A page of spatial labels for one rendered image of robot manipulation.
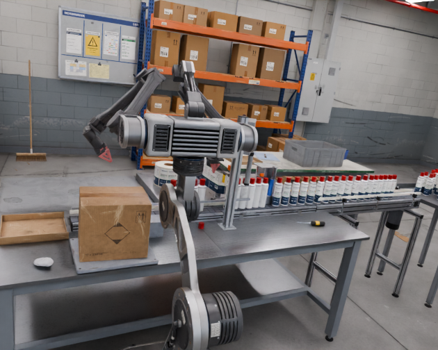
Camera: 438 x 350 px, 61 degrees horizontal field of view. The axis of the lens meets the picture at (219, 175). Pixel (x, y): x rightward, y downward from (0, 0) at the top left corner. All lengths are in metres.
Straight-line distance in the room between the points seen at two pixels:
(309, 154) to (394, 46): 5.50
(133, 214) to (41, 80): 4.98
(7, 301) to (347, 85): 7.72
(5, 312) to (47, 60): 5.07
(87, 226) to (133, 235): 0.20
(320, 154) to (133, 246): 2.92
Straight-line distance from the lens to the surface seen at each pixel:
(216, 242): 2.06
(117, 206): 1.68
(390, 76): 9.34
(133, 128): 1.49
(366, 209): 3.17
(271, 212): 2.54
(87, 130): 2.11
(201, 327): 1.31
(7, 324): 1.87
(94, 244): 1.75
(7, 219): 2.25
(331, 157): 4.41
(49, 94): 6.53
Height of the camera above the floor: 1.76
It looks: 16 degrees down
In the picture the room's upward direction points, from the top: 8 degrees clockwise
